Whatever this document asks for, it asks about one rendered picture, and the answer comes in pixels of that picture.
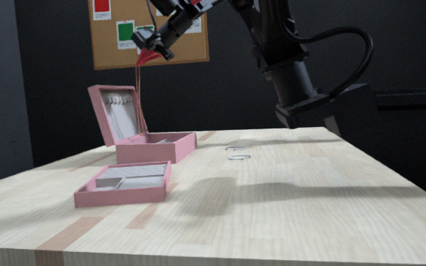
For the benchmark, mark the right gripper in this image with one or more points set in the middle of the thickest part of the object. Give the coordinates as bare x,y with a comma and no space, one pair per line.
166,40

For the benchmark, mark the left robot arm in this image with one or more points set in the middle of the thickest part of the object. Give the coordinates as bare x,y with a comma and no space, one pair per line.
272,45

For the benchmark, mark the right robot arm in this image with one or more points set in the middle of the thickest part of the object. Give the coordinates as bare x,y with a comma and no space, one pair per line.
186,13

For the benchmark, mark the pink jewelry box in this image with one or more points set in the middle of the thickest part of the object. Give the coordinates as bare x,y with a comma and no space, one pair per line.
118,121

